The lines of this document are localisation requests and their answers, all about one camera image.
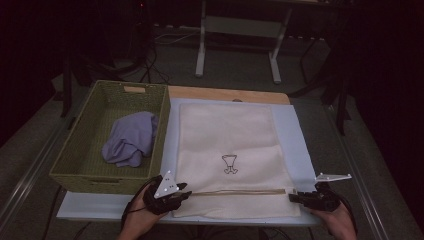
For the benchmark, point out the metal floor rail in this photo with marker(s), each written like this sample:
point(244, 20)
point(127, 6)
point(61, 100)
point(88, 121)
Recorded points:
point(363, 193)
point(30, 173)

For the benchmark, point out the green woven basket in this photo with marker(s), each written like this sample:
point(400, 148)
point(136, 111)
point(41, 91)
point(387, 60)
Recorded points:
point(100, 100)

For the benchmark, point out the person's left hand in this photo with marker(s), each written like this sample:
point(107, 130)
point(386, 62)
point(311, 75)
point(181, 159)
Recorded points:
point(138, 218)

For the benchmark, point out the person's dark clothed lap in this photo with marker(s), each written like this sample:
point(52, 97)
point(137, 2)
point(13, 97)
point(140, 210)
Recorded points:
point(213, 235)

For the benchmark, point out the person's right hand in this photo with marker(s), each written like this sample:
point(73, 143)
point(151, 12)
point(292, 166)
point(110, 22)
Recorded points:
point(338, 223)

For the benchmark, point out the black stand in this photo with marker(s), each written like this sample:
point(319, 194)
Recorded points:
point(66, 93)
point(341, 110)

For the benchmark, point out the white metal desk frame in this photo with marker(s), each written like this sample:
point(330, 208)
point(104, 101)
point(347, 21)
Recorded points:
point(233, 26)

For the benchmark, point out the purple cloth garment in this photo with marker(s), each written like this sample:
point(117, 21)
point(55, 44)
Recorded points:
point(130, 140)

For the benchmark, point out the cream mesh laundry bag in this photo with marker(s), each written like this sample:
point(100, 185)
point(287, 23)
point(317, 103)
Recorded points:
point(226, 133)

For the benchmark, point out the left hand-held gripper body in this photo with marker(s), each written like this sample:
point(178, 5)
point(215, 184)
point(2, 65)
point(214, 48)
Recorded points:
point(165, 186)

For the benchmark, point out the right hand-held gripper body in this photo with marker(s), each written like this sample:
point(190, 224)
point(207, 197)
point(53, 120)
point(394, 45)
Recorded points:
point(321, 200)

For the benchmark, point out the pale blue board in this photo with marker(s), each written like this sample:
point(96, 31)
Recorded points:
point(293, 133)

